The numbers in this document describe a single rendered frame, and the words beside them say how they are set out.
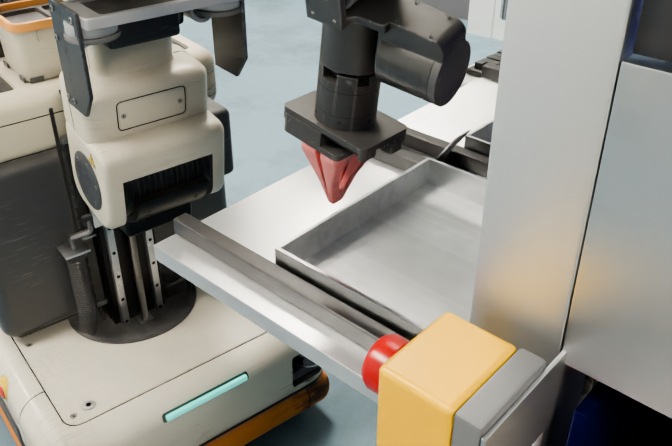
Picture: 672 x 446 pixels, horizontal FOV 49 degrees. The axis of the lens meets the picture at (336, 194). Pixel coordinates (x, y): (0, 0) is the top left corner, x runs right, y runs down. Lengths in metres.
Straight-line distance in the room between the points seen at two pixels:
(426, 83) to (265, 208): 0.34
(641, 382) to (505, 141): 0.16
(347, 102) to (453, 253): 0.23
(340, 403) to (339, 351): 1.17
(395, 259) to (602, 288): 0.37
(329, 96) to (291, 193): 0.27
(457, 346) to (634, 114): 0.17
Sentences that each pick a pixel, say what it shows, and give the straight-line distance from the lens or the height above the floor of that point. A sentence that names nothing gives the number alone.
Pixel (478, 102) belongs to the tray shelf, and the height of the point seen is 0.88.
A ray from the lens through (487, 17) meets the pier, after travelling 4.21.
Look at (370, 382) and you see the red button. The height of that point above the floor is 0.99.
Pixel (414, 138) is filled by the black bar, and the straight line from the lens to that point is 0.99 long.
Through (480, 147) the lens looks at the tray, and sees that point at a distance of 0.96.
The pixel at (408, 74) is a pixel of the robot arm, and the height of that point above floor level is 1.12.
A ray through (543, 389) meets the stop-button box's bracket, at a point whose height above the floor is 1.01.
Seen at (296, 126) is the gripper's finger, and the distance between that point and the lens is 0.69.
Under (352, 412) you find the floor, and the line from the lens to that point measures 1.82.
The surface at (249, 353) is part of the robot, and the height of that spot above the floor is 0.28.
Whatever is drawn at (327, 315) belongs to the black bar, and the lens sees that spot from 0.69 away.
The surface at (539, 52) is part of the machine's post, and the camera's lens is 0.41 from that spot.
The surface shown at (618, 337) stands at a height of 1.05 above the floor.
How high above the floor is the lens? 1.34
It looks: 31 degrees down
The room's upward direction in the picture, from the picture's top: straight up
